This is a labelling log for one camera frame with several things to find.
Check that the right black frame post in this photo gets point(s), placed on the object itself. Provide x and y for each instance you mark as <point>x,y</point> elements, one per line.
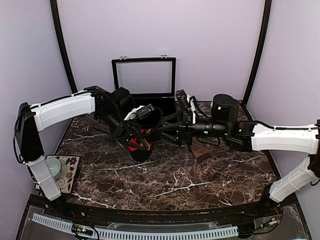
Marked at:
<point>259,51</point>

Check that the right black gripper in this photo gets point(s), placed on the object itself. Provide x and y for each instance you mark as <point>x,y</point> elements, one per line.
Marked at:
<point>185,131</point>

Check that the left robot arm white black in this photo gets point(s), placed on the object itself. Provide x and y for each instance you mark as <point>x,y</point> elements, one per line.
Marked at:
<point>116,109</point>

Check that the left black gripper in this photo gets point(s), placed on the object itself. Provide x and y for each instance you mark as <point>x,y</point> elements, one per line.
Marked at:
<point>127,129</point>

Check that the tan brown sock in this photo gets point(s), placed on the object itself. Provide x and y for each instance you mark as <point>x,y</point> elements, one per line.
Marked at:
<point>199,151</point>

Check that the black display case glass lid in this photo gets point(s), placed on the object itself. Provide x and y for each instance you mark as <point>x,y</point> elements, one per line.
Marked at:
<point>150,80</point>

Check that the argyle red orange black sock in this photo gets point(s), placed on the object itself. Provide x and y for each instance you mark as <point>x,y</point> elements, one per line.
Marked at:
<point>140,148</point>

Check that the black front rail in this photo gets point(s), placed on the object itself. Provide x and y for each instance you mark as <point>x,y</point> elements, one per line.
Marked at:
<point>90,211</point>

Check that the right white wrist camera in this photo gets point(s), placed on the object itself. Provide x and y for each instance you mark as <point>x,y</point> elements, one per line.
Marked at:
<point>186,102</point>

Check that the left black frame post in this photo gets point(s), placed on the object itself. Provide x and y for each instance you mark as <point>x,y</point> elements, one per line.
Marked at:
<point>62,45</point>

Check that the white slotted cable duct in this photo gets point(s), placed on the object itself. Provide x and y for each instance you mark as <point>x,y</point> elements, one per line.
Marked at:
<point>121,231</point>

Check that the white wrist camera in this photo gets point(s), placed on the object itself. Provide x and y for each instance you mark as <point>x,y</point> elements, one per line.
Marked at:
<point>186,102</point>
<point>140,112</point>

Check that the pale green bowl on mat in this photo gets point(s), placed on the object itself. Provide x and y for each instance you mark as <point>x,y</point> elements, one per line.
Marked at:
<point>55,167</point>

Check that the black frame post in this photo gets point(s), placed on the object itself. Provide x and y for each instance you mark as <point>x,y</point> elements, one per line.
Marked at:
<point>259,51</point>
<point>62,45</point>

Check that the green circuit board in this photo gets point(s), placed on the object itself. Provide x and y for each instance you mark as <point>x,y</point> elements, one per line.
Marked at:
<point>81,230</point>

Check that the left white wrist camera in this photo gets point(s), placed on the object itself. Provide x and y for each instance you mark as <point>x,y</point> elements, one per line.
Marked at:
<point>140,112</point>

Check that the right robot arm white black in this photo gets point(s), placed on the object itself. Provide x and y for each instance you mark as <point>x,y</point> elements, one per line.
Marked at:
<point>248,136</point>

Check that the floral patterned mat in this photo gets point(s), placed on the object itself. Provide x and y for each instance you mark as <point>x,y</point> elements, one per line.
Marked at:
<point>69,168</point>

